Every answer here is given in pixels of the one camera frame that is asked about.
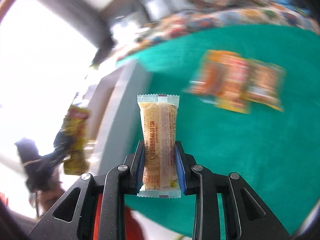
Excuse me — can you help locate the white rectangular box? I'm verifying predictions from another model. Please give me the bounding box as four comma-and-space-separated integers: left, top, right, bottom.
85, 60, 157, 173

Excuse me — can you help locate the floral bedsheet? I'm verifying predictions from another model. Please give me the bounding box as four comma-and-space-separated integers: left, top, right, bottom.
120, 0, 320, 63

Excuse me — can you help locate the yellow packet of round balls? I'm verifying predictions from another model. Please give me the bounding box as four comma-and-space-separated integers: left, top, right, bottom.
244, 60, 287, 112

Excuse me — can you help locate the small beige snack packet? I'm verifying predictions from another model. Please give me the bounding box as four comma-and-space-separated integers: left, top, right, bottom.
137, 94, 181, 198

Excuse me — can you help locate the person's left forearm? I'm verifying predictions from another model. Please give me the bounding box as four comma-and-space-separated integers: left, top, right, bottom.
29, 175, 67, 218

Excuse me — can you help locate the grey curtain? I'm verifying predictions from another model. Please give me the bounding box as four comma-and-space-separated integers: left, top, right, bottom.
32, 0, 118, 68

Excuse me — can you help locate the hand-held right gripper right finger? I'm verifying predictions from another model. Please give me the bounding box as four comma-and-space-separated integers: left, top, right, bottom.
174, 141, 292, 240

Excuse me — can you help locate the yellow cartoon print snack packet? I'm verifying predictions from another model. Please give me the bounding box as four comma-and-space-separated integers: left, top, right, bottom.
215, 54, 253, 114

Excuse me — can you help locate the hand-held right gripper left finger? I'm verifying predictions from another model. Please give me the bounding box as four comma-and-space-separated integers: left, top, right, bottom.
29, 140, 146, 240

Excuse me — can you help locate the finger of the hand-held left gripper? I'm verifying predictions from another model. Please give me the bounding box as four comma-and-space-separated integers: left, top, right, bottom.
51, 129, 72, 162

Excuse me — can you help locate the red and yellow snack packet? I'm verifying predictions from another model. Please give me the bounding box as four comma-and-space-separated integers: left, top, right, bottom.
62, 105, 90, 176

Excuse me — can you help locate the orange snack packet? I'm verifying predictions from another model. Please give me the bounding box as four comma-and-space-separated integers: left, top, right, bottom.
185, 50, 225, 100

